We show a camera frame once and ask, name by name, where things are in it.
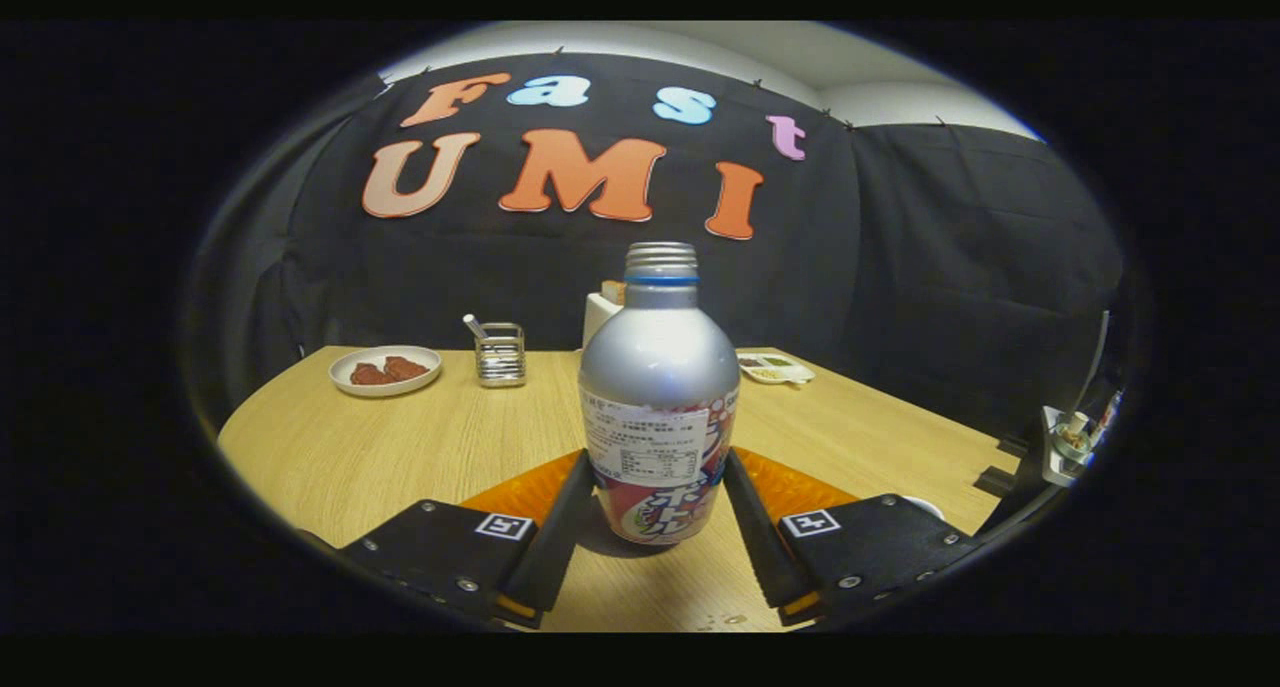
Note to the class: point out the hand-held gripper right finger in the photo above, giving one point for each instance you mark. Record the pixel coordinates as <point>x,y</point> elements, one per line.
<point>765,552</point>

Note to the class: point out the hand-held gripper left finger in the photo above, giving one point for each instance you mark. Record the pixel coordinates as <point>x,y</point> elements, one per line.
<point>560,547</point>

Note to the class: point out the white cup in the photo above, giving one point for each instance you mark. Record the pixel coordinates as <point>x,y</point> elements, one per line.
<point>922,507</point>

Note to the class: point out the silver juice bottle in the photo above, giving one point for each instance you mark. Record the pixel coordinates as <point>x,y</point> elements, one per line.
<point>658,367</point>

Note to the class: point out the white divided snack dish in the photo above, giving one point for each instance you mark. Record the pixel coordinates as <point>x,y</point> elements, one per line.
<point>775,369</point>

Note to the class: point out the wooden table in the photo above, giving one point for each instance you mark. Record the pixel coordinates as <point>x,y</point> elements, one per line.
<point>400,447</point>

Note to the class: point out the metal utensil holder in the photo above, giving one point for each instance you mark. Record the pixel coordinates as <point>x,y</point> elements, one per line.
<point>500,357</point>

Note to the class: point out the white toaster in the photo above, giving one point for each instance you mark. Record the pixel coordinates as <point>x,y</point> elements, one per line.
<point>598,319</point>

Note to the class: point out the brown meat piece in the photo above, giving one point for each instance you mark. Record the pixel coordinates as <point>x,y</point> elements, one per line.
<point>368,374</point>
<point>406,367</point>

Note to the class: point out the black table clamp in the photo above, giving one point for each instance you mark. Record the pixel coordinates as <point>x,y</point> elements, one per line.
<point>996,482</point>
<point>1012,447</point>

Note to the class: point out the brown toast slice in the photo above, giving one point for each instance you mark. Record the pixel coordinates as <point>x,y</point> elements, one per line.
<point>613,292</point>

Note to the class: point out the white round plate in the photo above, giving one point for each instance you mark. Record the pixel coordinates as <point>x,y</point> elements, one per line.
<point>340,367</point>

